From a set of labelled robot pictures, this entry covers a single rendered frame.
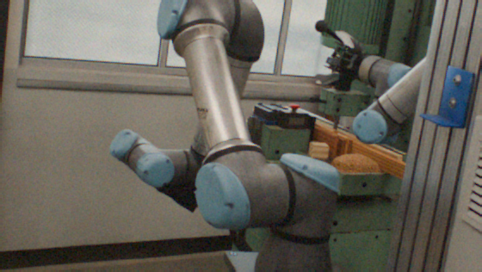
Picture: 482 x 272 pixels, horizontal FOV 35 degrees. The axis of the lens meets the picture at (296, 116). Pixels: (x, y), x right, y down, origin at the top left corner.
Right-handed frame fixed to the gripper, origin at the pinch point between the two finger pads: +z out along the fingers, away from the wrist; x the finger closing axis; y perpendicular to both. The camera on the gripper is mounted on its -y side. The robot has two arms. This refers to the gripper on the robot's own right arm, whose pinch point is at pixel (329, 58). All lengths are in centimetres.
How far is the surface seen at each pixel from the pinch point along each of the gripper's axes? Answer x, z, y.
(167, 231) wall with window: 92, 137, -59
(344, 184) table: 28.9, -16.5, -10.0
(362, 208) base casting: 33.6, -10.3, -25.5
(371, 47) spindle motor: -8.8, 3.8, -14.7
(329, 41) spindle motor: -5.2, 10.9, -5.4
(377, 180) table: 24.4, -16.4, -20.0
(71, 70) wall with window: 41, 141, 13
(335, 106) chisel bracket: 10.7, 8.7, -15.8
